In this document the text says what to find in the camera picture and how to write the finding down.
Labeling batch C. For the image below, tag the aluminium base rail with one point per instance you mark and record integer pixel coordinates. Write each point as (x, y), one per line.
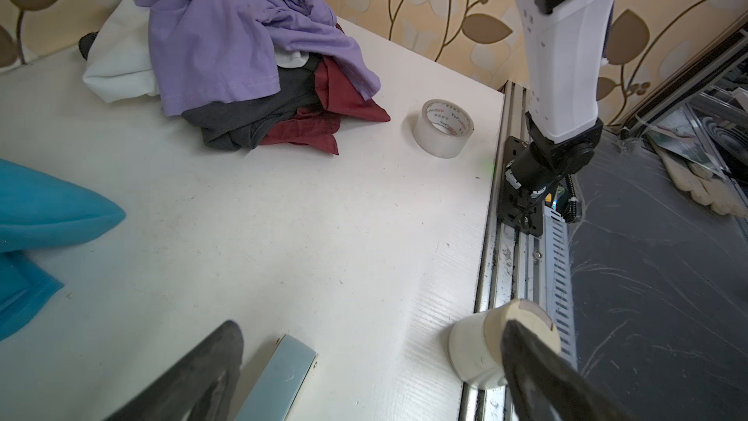
(518, 265)

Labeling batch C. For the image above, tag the light blue stapler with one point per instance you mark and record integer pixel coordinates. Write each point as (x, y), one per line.
(280, 383)

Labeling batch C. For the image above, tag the white cylindrical bottle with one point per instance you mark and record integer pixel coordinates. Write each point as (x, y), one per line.
(475, 342)

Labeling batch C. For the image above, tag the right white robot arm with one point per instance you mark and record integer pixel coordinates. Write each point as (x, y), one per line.
(564, 45)

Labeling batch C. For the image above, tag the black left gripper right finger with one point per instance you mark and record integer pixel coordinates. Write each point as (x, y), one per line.
(544, 387)

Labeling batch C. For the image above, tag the dark grey cloth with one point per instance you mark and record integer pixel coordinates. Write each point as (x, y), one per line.
(243, 124)

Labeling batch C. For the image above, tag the teal cloth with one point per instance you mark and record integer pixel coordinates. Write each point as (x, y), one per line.
(42, 212)

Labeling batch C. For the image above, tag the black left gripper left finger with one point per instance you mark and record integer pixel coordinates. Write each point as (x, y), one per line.
(200, 386)

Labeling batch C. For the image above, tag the purple cloth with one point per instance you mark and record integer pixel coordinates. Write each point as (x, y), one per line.
(287, 14)

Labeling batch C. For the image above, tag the clear tape roll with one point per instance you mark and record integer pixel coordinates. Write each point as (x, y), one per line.
(443, 128)

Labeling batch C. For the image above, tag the white cloth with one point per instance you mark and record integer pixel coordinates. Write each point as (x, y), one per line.
(120, 61)

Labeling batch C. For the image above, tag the dark red cloth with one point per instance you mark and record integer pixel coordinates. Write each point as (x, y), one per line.
(343, 86)

